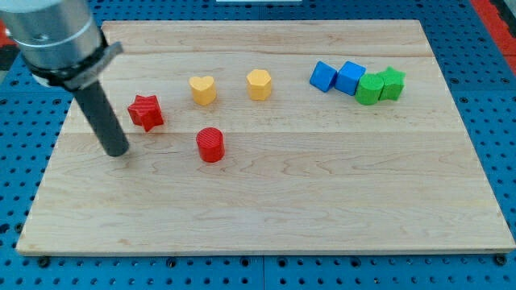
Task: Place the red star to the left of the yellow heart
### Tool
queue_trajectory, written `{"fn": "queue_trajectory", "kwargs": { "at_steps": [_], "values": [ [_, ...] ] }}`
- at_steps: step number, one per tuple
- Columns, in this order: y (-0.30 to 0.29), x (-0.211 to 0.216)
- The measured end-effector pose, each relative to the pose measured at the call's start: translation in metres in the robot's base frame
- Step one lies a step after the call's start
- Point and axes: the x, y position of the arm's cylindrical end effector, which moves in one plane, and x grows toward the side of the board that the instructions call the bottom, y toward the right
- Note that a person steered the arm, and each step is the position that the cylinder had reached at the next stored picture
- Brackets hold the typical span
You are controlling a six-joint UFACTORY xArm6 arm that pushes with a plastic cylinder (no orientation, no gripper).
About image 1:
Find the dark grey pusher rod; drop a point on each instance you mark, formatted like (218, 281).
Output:
(98, 112)

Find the red star block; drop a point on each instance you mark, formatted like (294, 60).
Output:
(145, 111)

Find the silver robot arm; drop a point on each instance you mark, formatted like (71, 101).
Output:
(63, 46)

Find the yellow heart block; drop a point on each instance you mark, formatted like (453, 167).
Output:
(203, 90)

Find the green star block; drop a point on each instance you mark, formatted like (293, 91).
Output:
(394, 83)

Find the red cylinder block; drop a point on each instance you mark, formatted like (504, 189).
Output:
(210, 143)

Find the yellow hexagon block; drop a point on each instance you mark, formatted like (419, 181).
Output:
(259, 84)

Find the light wooden board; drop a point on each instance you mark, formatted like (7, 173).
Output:
(304, 172)

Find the blue cube block left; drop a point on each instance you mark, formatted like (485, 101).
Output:
(323, 76)

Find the blue cube block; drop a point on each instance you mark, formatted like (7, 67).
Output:
(348, 77)
(323, 76)

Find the blue cube block right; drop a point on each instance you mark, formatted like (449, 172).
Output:
(348, 77)

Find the green cylinder block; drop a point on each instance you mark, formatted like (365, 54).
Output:
(369, 89)

